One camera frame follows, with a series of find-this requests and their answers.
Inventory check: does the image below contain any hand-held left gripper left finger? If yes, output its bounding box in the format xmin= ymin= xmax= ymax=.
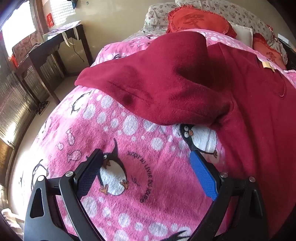
xmin=23 ymin=148 xmax=104 ymax=241

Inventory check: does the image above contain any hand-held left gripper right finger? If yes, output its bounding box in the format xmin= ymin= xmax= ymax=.
xmin=189 ymin=149 xmax=270 ymax=241

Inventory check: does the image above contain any dark red knit sweater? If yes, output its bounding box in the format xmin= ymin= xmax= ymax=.
xmin=76 ymin=30 xmax=296 ymax=241

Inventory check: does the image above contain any pink penguin print blanket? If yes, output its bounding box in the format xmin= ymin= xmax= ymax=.
xmin=7 ymin=29 xmax=296 ymax=241

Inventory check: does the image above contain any pair of shoes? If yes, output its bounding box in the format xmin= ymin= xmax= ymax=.
xmin=36 ymin=100 xmax=50 ymax=116

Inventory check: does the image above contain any white cloth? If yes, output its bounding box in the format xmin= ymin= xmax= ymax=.
xmin=1 ymin=208 xmax=24 ymax=233

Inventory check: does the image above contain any slatted radiator cover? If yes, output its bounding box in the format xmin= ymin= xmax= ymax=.
xmin=0 ymin=53 xmax=65 ymax=149

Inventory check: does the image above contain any dark wooden desk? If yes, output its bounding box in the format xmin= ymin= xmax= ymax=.
xmin=14 ymin=23 xmax=93 ymax=105

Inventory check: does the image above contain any red heart cushion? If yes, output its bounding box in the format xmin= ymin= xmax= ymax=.
xmin=166 ymin=6 xmax=237 ymax=39
xmin=252 ymin=32 xmax=287 ymax=70

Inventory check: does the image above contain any printed cardboard box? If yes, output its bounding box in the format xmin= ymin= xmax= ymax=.
xmin=11 ymin=31 xmax=44 ymax=63

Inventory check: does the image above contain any white pillow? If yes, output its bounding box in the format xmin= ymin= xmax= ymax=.
xmin=228 ymin=21 xmax=253 ymax=47

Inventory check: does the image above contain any white paper bag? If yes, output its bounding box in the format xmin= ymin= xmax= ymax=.
xmin=43 ymin=20 xmax=82 ymax=45

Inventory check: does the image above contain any dark wooden headboard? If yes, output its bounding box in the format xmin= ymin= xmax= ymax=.
xmin=277 ymin=35 xmax=296 ymax=70

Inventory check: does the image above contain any window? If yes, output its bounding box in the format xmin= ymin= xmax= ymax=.
xmin=1 ymin=1 xmax=37 ymax=55

